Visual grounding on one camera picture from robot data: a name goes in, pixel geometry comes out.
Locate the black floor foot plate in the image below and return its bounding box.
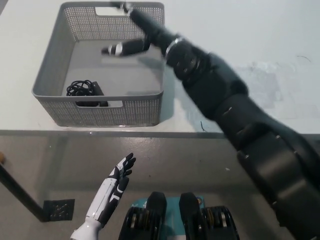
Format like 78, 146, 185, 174
42, 198, 76, 222

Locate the grey perforated plastic basket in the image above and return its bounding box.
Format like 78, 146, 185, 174
31, 1, 166, 127

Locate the black webcam with cable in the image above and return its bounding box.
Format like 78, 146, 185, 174
66, 79, 109, 108

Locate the clear plastic sheet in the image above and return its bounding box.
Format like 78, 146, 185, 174
232, 59, 320, 121

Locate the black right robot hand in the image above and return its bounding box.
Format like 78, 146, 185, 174
101, 0, 180, 58

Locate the black metal table leg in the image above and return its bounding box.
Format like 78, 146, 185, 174
0, 163, 50, 223

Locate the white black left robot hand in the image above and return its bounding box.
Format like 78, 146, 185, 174
84, 152, 137, 227

